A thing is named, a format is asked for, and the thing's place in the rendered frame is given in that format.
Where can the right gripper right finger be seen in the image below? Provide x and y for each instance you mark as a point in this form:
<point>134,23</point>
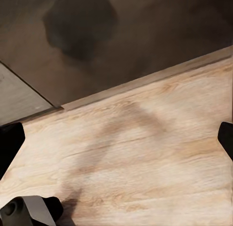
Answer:
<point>225,137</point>

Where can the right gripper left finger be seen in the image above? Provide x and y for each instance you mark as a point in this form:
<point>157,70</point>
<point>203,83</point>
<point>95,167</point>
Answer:
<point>12,137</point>

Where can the dishwasher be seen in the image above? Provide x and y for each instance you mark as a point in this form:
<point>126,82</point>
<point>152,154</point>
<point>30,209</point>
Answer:
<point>18,100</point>

